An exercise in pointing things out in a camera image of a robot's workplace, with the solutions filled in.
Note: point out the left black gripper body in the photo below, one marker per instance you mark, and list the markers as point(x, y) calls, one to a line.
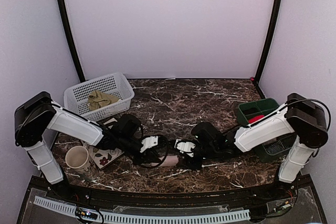
point(125, 143)

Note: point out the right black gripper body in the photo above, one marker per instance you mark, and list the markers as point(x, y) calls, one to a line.
point(209, 151)

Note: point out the pink white underwear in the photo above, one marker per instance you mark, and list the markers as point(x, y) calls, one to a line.
point(170, 160)

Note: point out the olive green cloth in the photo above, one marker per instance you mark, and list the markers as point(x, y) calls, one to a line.
point(98, 99)

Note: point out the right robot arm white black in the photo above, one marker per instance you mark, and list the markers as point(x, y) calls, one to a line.
point(308, 120)

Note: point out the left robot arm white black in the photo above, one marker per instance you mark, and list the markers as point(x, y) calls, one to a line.
point(41, 113)

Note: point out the floral square ceramic plate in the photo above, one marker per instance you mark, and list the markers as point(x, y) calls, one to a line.
point(102, 158)

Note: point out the green divided organizer box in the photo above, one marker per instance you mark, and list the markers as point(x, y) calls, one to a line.
point(273, 127)

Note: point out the beige floral mug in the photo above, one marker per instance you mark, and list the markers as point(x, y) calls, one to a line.
point(78, 159)

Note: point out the red rolled cloth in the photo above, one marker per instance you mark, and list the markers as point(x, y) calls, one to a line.
point(255, 119)

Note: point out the white plastic mesh basket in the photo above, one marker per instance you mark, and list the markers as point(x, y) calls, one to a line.
point(76, 97)

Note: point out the black striped rolled cloth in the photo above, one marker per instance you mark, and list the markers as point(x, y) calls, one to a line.
point(275, 148)

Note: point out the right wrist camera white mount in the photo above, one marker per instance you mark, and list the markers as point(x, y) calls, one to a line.
point(184, 146)

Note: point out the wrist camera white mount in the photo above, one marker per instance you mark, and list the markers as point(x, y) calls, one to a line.
point(149, 142)
point(184, 146)

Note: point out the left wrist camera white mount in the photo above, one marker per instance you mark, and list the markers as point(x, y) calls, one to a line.
point(149, 142)

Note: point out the white slotted cable duct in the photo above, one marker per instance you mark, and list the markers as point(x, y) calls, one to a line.
point(89, 215)

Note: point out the black front table rail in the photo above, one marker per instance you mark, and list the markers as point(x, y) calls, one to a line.
point(105, 196)

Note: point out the left black frame post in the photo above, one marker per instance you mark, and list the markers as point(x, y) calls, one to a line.
point(70, 40)

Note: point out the black frame post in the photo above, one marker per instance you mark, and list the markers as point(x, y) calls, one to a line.
point(70, 40)
point(268, 41)

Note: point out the right black frame post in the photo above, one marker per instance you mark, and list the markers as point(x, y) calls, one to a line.
point(268, 41)

